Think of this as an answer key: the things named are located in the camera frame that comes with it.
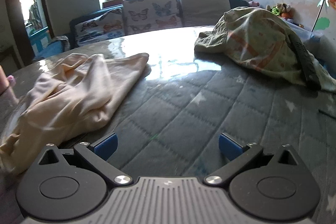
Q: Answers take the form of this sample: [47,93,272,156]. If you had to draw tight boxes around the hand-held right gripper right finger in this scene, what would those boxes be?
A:
[206,132,300,185]

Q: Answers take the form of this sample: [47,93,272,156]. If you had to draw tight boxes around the pile of plush toys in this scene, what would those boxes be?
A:
[265,2,293,18]

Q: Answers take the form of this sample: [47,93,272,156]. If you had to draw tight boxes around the hanging clothes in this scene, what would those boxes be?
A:
[28,4,38,23]

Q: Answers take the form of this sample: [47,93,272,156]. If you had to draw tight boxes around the green patterned garment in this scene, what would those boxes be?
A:
[194,7,336,93]

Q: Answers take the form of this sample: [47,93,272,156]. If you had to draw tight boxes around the flower wall sticker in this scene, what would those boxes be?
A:
[311,0,336,31]

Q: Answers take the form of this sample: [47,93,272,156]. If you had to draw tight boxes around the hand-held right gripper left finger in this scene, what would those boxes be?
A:
[37,132,132,186]

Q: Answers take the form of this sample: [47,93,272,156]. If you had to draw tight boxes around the dark wooden furniture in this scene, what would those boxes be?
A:
[0,46,19,69]

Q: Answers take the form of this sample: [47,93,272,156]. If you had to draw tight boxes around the blue cabinet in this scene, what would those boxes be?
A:
[29,27,50,56]

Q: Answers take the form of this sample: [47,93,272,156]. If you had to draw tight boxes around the cream shirt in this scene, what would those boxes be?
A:
[0,53,150,174]

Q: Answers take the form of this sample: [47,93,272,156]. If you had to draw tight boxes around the blue sofa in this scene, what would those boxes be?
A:
[69,0,252,49]

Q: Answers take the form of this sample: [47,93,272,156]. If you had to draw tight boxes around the butterfly print cushion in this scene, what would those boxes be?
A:
[123,0,183,35]
[74,7,126,46]

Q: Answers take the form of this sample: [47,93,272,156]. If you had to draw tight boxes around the plain grey cushion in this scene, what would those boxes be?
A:
[179,0,231,26]

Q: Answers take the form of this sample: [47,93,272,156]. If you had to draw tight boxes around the blue chair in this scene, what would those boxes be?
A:
[34,35,70,60]

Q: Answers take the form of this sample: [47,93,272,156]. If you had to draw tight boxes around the dark wooden door frame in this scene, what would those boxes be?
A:
[3,0,55,64]

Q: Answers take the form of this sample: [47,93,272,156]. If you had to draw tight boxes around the dark elongated object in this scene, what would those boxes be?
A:
[289,30,322,90]

